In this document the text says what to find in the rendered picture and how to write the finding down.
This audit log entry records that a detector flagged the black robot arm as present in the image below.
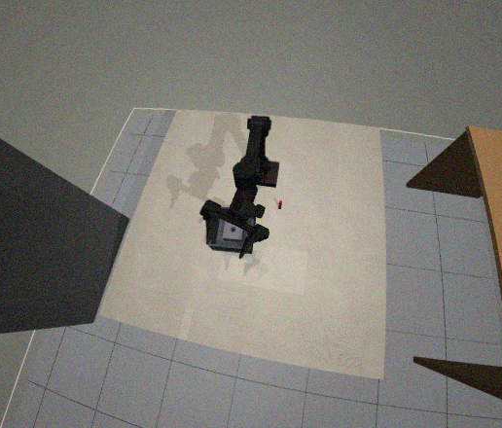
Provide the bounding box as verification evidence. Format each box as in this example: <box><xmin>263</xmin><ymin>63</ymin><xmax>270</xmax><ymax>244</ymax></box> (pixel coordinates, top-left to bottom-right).
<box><xmin>229</xmin><ymin>116</ymin><xmax>271</xmax><ymax>219</ymax></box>

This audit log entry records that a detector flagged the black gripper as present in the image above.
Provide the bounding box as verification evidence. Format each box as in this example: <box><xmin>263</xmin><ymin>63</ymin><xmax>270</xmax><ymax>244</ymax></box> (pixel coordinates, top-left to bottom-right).
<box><xmin>198</xmin><ymin>199</ymin><xmax>269</xmax><ymax>259</ymax></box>

